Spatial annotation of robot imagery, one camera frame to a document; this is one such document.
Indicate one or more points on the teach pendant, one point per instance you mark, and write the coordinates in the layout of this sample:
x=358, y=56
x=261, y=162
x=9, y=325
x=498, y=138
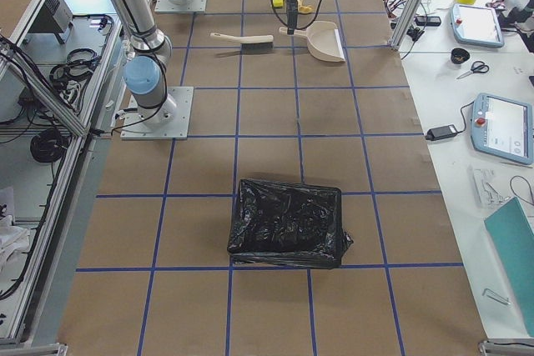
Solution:
x=503, y=127
x=477, y=26

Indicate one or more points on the bin with black bag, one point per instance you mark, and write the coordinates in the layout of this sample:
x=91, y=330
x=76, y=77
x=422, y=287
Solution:
x=288, y=224

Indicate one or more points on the far teach pendant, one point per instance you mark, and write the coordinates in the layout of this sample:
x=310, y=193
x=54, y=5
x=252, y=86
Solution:
x=477, y=26

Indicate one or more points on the near teach pendant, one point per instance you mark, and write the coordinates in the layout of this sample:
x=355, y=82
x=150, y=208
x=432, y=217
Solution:
x=503, y=127

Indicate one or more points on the beige hand brush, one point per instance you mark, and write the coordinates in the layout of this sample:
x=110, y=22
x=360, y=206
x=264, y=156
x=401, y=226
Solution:
x=247, y=43

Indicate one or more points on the small black bowl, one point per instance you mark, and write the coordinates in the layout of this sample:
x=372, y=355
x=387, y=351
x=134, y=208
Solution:
x=459, y=56

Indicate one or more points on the beige plastic dustpan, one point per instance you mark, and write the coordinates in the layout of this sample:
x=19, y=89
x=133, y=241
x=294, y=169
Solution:
x=323, y=41

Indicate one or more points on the teal folder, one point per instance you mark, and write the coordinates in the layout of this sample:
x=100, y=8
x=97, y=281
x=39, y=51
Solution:
x=512, y=237

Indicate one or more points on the black power adapter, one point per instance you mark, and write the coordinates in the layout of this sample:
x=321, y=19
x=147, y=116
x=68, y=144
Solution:
x=441, y=133

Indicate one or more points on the croissant toy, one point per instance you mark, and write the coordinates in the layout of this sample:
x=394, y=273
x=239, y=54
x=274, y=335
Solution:
x=305, y=9

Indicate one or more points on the grey control box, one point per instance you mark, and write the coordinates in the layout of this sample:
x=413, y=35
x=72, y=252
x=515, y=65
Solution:
x=54, y=17

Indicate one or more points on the scissors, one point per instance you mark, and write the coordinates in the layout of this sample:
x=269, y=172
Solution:
x=476, y=67

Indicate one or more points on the hex key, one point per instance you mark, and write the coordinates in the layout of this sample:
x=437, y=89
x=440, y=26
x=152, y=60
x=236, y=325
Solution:
x=489, y=293

